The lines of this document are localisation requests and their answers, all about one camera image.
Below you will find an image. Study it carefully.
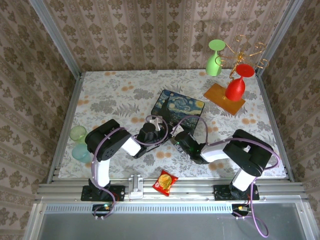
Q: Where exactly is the grey slotted cable duct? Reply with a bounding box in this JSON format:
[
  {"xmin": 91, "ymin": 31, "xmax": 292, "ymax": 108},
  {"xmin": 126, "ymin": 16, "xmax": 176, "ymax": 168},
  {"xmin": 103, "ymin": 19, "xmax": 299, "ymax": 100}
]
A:
[{"xmin": 43, "ymin": 202, "xmax": 305, "ymax": 214}]

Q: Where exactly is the white bracket on rail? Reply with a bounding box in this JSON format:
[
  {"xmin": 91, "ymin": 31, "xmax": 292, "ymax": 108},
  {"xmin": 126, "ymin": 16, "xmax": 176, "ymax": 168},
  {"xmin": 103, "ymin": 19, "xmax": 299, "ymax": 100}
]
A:
[{"xmin": 127, "ymin": 174, "xmax": 145, "ymax": 200}]

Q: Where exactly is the red plastic wine glass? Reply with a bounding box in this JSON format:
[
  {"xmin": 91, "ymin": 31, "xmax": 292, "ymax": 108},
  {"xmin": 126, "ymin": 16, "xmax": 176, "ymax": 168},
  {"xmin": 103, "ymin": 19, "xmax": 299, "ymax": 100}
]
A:
[{"xmin": 224, "ymin": 63, "xmax": 256, "ymax": 102}]

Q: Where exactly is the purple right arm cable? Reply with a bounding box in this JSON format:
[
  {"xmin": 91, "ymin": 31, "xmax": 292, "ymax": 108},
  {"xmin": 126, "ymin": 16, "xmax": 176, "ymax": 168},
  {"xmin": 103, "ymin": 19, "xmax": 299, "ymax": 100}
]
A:
[{"xmin": 174, "ymin": 115, "xmax": 281, "ymax": 238}]

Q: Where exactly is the aluminium corner post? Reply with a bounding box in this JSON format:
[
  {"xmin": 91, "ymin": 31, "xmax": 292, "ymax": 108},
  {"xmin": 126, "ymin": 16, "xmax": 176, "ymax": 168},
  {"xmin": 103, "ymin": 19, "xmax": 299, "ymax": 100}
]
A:
[
  {"xmin": 27, "ymin": 0, "xmax": 84, "ymax": 80},
  {"xmin": 254, "ymin": 0, "xmax": 307, "ymax": 77}
]

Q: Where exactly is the aluminium side rail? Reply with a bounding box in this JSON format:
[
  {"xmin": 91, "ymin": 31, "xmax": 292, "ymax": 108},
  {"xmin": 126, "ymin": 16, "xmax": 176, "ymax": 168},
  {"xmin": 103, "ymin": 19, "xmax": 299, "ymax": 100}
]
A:
[
  {"xmin": 45, "ymin": 72, "xmax": 85, "ymax": 185},
  {"xmin": 257, "ymin": 73, "xmax": 296, "ymax": 182}
]

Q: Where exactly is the aluminium cross rail frame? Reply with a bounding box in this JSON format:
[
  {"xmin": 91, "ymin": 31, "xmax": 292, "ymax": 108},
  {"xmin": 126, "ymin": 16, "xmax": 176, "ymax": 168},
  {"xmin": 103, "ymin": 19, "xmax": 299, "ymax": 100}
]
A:
[{"xmin": 36, "ymin": 177, "xmax": 307, "ymax": 201}]

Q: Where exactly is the floral patterned table mat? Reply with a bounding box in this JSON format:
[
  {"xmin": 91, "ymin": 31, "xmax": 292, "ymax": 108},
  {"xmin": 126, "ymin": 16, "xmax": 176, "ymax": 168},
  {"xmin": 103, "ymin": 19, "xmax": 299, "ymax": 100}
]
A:
[{"xmin": 57, "ymin": 69, "xmax": 287, "ymax": 179}]

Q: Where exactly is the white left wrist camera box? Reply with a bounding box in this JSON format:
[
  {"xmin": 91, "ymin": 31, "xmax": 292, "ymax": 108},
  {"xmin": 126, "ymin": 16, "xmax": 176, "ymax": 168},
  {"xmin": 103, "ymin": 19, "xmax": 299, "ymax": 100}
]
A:
[{"xmin": 149, "ymin": 117, "xmax": 162, "ymax": 132}]

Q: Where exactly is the grey metal panel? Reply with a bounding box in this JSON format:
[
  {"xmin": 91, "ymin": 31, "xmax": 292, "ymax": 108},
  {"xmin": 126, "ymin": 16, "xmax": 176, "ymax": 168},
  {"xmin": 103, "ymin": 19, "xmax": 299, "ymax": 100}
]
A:
[{"xmin": 24, "ymin": 201, "xmax": 320, "ymax": 240}]

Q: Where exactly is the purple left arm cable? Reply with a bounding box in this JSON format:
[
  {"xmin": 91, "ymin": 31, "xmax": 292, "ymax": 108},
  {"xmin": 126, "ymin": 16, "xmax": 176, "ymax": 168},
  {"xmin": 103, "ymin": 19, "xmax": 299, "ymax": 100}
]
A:
[{"xmin": 90, "ymin": 115, "xmax": 169, "ymax": 221}]

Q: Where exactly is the red snack packet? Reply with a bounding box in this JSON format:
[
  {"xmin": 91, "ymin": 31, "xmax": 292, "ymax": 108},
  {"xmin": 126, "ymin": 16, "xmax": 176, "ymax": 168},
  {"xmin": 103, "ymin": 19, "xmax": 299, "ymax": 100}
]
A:
[{"xmin": 152, "ymin": 169, "xmax": 179, "ymax": 197}]

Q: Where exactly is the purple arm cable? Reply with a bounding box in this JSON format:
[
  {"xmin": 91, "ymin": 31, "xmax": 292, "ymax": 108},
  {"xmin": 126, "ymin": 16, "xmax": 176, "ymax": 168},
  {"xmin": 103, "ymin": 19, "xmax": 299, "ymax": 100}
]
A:
[
  {"xmin": 90, "ymin": 115, "xmax": 169, "ymax": 221},
  {"xmin": 174, "ymin": 115, "xmax": 281, "ymax": 238}
]

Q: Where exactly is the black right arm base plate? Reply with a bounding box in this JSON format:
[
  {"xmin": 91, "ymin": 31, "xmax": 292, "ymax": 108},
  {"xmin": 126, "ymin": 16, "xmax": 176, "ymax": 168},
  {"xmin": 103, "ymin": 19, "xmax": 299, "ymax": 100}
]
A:
[{"xmin": 213, "ymin": 184, "xmax": 261, "ymax": 202}]

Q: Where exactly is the green plastic wine glass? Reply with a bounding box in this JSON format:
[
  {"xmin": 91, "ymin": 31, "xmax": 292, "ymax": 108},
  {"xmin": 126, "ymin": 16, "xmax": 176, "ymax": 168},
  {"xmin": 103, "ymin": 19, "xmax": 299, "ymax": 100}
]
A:
[{"xmin": 205, "ymin": 39, "xmax": 227, "ymax": 77}]

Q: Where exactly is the blue translucent plastic cup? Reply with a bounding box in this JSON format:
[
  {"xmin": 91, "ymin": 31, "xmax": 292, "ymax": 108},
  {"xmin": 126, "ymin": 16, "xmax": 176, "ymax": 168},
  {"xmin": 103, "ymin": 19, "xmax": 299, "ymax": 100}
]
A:
[{"xmin": 71, "ymin": 142, "xmax": 93, "ymax": 164}]

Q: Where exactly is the starry night painted box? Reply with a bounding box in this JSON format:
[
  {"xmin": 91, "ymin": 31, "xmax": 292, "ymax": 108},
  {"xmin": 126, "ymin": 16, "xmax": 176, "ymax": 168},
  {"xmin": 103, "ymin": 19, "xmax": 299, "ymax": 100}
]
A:
[{"xmin": 150, "ymin": 89, "xmax": 206, "ymax": 131}]

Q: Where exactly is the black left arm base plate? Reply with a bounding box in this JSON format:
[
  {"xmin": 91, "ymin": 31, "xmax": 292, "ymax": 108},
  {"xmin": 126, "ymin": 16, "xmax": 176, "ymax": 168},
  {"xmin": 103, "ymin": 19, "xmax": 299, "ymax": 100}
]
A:
[{"xmin": 80, "ymin": 185, "xmax": 126, "ymax": 202}]

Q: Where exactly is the gold wire rack wooden base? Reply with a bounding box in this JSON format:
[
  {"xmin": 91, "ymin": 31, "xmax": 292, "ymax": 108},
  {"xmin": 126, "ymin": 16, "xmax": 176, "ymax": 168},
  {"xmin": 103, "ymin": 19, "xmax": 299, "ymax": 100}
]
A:
[{"xmin": 203, "ymin": 34, "xmax": 270, "ymax": 117}]

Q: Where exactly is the small black circuit board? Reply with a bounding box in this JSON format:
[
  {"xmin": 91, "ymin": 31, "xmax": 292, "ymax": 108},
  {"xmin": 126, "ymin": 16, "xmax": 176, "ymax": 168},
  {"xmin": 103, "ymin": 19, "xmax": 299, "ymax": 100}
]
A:
[
  {"xmin": 231, "ymin": 203, "xmax": 251, "ymax": 217},
  {"xmin": 92, "ymin": 203, "xmax": 114, "ymax": 217}
]

